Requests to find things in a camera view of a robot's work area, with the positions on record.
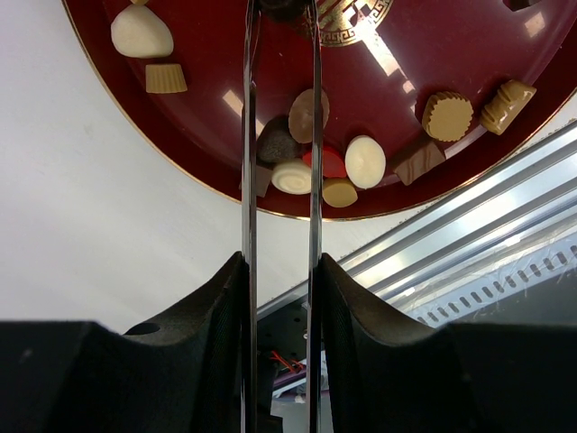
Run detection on white round chocolate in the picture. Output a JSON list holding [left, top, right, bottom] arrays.
[[110, 5, 174, 59]]

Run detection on tan ribbed chocolate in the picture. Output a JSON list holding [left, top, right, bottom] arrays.
[[480, 79, 536, 135]]

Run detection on brown square chocolate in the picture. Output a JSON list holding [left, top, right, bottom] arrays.
[[252, 163, 272, 198]]

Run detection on dark speckled chocolate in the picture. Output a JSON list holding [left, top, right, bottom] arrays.
[[257, 115, 305, 164]]

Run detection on brown block chocolate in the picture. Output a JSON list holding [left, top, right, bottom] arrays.
[[391, 139, 446, 186]]

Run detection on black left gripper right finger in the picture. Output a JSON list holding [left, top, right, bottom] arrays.
[[320, 254, 576, 432]]

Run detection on brown oval chocolate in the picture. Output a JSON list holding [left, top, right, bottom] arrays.
[[288, 88, 315, 144]]

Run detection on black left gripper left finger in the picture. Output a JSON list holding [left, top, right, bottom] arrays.
[[1, 253, 245, 432]]

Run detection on small tan chocolate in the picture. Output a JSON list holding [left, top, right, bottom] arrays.
[[322, 178, 358, 208]]

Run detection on red chocolate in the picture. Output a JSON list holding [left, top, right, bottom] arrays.
[[302, 145, 347, 179]]

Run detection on slotted cable duct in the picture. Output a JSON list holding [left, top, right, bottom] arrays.
[[396, 234, 576, 327]]

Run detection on white oval chocolate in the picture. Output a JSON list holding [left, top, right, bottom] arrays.
[[344, 135, 386, 189]]

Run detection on tan ridged chocolate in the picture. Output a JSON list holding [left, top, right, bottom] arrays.
[[145, 63, 188, 94]]

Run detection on aluminium front rail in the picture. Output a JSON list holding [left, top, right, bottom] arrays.
[[256, 119, 577, 321]]

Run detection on white swirl chocolate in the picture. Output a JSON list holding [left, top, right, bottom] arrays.
[[271, 159, 312, 195]]

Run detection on tan fluted chocolate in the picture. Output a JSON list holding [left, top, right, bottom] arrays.
[[422, 91, 473, 142]]

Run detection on round red tray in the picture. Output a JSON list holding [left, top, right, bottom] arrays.
[[64, 1, 576, 220]]

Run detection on metal tongs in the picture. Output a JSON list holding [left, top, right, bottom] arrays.
[[241, 1, 324, 432]]

